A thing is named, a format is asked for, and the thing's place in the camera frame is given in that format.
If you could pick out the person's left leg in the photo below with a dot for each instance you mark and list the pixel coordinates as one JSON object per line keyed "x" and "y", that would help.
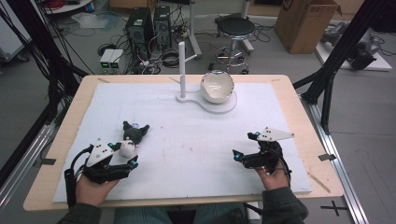
{"x": 143, "y": 216}

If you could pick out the small black computer tower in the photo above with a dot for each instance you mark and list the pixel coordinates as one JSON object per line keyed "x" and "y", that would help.
{"x": 162, "y": 26}

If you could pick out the white power supply unit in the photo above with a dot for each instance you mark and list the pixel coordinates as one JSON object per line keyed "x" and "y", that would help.
{"x": 106, "y": 58}
{"x": 115, "y": 59}

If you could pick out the white table leg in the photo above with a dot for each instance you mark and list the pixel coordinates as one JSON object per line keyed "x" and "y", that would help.
{"x": 193, "y": 28}

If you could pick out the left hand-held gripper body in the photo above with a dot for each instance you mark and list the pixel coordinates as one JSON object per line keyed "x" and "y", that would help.
{"x": 99, "y": 152}

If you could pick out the large black computer tower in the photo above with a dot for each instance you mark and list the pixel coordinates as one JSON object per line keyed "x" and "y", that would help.
{"x": 139, "y": 29}

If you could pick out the white bowl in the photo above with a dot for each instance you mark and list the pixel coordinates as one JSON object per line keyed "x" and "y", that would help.
{"x": 217, "y": 88}

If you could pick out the person's right hand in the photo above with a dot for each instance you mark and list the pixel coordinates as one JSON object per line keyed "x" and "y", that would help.
{"x": 275, "y": 180}

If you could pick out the grey device on white board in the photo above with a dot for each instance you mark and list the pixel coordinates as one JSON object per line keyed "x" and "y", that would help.
{"x": 362, "y": 49}

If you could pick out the grey tape piece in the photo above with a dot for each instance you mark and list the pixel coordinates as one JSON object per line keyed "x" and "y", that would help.
{"x": 48, "y": 161}
{"x": 327, "y": 157}

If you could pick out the aluminium rail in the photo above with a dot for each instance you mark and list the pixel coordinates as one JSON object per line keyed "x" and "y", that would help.
{"x": 339, "y": 161}
{"x": 25, "y": 155}

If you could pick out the wooden table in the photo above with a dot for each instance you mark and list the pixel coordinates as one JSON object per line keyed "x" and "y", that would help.
{"x": 314, "y": 124}

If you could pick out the white round table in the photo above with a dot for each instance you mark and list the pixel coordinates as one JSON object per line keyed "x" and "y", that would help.
{"x": 67, "y": 6}

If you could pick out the white foam mat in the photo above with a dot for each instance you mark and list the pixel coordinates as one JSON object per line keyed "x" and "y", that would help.
{"x": 193, "y": 149}

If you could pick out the black metal frame strut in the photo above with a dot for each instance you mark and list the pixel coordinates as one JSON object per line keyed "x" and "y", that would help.
{"x": 337, "y": 56}

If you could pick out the black round stool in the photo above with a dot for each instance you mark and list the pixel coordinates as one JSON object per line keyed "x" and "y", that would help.
{"x": 236, "y": 28}

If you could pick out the thin wooden strip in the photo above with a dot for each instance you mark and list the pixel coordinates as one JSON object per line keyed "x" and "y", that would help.
{"x": 319, "y": 182}

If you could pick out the white stand with post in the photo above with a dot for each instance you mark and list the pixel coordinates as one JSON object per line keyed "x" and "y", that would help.
{"x": 182, "y": 68}

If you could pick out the clear plastic sheet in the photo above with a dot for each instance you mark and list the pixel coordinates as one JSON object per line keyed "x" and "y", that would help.
{"x": 93, "y": 20}

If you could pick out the person's leg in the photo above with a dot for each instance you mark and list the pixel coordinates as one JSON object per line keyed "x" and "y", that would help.
{"x": 219, "y": 214}
{"x": 143, "y": 216}

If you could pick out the cardboard box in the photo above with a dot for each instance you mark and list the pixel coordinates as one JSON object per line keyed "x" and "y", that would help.
{"x": 303, "y": 26}

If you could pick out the black and white plush toy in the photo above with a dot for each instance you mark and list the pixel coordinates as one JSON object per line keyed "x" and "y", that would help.
{"x": 134, "y": 133}

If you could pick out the person's left hand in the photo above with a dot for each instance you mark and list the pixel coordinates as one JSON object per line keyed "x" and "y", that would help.
{"x": 90, "y": 193}

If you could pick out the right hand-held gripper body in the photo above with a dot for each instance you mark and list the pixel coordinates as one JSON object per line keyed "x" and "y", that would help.
{"x": 264, "y": 158}

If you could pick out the person's right leg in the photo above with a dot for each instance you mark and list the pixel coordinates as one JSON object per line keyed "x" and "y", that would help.
{"x": 219, "y": 214}

